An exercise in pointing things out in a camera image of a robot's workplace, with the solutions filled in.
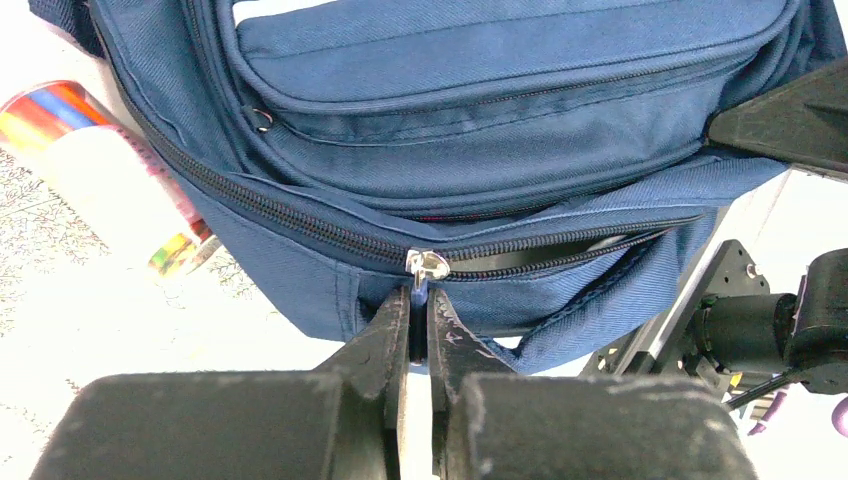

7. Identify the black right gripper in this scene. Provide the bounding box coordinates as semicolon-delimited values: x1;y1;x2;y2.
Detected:
582;240;847;410

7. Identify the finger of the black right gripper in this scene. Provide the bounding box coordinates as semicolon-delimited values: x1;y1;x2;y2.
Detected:
707;59;847;181

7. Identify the pink-capped marker tube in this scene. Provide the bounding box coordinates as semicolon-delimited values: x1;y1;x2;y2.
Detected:
1;80;221;278

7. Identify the navy blue backpack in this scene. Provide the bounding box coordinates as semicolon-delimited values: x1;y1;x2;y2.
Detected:
29;1;847;374

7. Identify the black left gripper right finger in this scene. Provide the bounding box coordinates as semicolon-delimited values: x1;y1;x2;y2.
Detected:
427;288;756;479

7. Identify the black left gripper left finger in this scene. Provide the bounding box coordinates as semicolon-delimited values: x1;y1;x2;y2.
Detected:
32;287;410;479

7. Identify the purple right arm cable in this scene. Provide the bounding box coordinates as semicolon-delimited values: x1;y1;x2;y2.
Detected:
748;390;848;440

